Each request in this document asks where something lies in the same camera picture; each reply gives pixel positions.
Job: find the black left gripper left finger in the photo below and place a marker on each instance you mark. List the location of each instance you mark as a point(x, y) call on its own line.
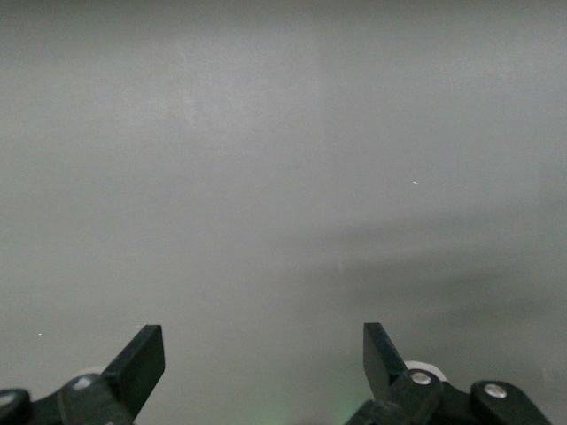
point(133, 372)

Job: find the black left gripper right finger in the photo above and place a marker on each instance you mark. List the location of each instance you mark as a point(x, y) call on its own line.
point(381, 363)

